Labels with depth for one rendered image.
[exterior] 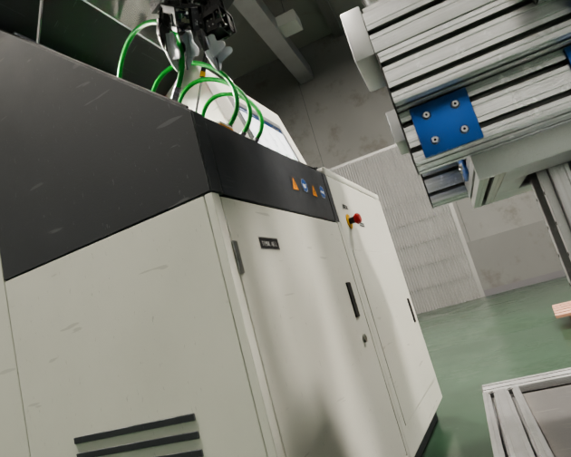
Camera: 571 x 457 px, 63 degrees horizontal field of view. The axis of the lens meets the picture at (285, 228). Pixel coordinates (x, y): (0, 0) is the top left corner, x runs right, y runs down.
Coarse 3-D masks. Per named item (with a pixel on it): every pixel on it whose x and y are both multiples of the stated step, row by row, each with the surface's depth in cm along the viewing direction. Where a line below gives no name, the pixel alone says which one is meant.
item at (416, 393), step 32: (192, 96) 172; (224, 96) 179; (352, 192) 170; (384, 224) 203; (352, 256) 144; (384, 256) 182; (384, 288) 166; (384, 320) 152; (416, 320) 196; (384, 352) 141; (416, 352) 177; (416, 384) 161; (416, 416) 149; (416, 448) 138
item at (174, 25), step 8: (168, 0) 105; (176, 0) 102; (184, 0) 103; (160, 8) 106; (168, 8) 103; (176, 8) 101; (184, 8) 103; (192, 8) 104; (200, 8) 105; (160, 16) 107; (168, 16) 106; (176, 16) 102; (184, 16) 105; (192, 16) 104; (168, 24) 107; (176, 24) 103; (184, 24) 105; (192, 24) 105; (200, 24) 107; (176, 32) 104
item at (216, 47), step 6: (210, 36) 122; (210, 42) 122; (216, 42) 121; (222, 42) 121; (210, 48) 122; (216, 48) 121; (222, 48) 121; (210, 54) 121; (216, 54) 121; (210, 60) 122; (216, 60) 123; (216, 66) 122
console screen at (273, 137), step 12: (228, 96) 182; (240, 108) 186; (240, 120) 179; (252, 120) 191; (264, 120) 206; (252, 132) 181; (264, 132) 194; (276, 132) 212; (264, 144) 185; (276, 144) 200; (288, 144) 218; (288, 156) 206
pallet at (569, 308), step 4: (556, 304) 377; (560, 304) 370; (564, 304) 366; (568, 304) 356; (556, 308) 349; (560, 308) 343; (564, 308) 339; (568, 308) 331; (556, 312) 329; (560, 312) 327; (564, 312) 320; (568, 312) 314; (556, 316) 315; (560, 316) 314; (564, 316) 313
